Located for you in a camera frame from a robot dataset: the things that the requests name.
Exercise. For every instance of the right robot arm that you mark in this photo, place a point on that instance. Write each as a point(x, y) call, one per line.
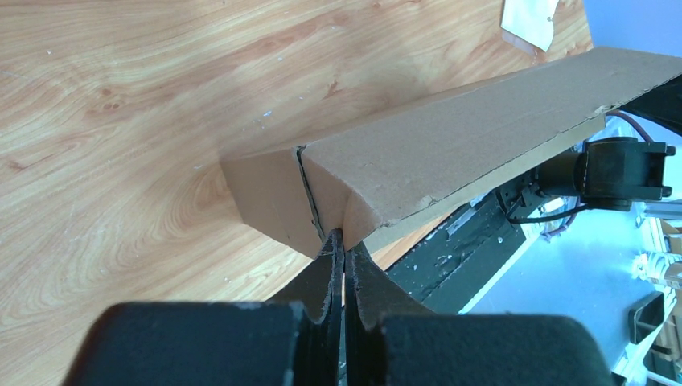
point(606, 174)

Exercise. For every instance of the large brown cardboard box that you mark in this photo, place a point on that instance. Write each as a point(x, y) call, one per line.
point(381, 177)

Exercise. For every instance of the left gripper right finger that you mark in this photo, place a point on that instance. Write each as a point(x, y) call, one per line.
point(392, 339)

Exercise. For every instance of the clear plastic packet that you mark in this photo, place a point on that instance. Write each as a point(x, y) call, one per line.
point(528, 24)

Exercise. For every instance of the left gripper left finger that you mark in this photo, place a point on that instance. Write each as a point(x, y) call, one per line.
point(292, 338)

